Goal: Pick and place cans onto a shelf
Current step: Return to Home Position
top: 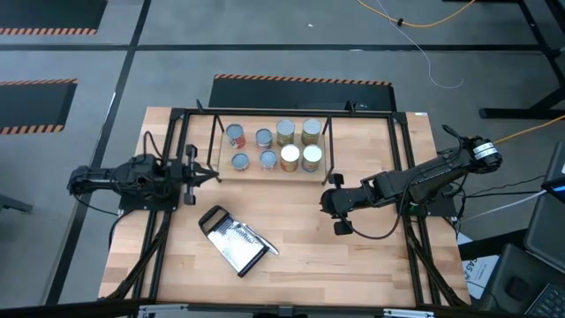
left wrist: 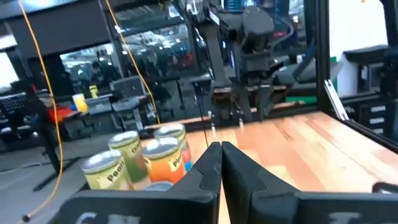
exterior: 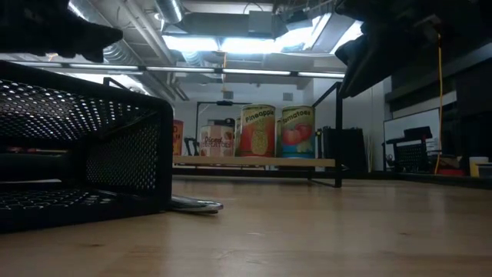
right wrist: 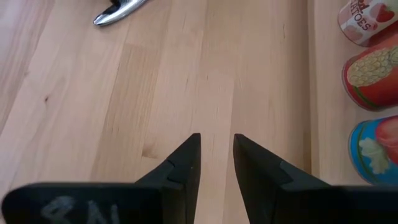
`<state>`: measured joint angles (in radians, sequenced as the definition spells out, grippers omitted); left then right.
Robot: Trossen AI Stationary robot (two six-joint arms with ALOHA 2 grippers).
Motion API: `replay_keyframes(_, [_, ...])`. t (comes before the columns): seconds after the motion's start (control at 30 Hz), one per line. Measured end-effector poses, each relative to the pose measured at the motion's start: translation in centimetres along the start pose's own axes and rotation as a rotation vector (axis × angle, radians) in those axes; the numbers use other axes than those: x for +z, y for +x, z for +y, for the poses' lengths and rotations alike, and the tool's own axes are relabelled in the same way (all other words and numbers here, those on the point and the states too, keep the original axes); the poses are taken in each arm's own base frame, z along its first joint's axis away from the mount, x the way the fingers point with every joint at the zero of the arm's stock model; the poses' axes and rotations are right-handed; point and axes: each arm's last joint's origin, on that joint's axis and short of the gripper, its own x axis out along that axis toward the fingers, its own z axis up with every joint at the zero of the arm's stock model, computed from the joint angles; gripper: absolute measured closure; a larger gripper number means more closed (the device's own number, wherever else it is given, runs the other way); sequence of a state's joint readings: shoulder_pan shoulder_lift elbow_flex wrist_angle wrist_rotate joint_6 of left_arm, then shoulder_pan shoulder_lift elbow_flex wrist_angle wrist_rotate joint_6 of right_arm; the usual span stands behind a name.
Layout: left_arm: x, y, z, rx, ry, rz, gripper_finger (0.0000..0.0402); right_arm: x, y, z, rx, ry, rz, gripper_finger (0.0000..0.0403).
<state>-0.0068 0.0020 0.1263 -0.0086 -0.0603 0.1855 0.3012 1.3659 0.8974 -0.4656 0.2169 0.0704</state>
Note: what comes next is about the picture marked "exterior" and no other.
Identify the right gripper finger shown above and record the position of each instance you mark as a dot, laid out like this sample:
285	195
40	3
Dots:
361	82

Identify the black table frame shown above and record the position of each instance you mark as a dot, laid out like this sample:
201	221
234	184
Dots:
376	176

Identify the red flat object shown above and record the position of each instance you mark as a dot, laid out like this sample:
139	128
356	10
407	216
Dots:
449	171

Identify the yellow and white container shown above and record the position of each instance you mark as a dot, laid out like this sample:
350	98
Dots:
478	165

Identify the tall green fruit can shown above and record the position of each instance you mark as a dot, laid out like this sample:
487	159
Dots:
278	138

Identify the short diced tomatoes can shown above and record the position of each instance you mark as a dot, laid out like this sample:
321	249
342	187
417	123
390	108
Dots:
217	140

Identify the black background desk stand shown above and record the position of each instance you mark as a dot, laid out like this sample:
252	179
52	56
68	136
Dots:
413	134

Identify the long horizontal light bar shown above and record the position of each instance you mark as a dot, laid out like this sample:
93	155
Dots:
192	69

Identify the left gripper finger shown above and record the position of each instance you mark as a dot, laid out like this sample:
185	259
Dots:
100	38

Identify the black mesh metal basket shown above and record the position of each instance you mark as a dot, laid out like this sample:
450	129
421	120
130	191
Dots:
123	161

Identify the tall tomatoes can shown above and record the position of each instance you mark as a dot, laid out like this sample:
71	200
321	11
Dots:
298	132

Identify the grey wall vent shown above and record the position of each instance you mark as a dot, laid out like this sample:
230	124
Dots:
287	96
228	94

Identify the black background cabinet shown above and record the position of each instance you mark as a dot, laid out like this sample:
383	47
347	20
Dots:
346	150

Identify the silver metal spoon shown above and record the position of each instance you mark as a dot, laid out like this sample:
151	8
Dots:
196	204

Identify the slanted ceiling light panel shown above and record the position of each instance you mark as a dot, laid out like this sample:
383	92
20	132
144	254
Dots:
307	34

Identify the black background frame rig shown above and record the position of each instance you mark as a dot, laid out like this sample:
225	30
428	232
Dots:
215	103

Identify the long silver ceiling duct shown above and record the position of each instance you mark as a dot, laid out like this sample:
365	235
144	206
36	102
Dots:
127	50

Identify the silver spiral ceiling duct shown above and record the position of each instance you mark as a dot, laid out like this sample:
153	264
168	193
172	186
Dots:
169	9

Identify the white wall board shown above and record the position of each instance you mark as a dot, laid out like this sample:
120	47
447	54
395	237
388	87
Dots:
403	119

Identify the orange and red can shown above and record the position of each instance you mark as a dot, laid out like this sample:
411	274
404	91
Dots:
178	137

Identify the wooden shelf black frame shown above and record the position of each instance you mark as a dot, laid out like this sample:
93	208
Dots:
215	161

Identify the bright ceiling light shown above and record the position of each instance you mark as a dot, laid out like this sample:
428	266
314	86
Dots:
215	43

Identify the tall red pineapple can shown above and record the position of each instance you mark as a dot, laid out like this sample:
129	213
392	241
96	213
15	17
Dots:
257	132

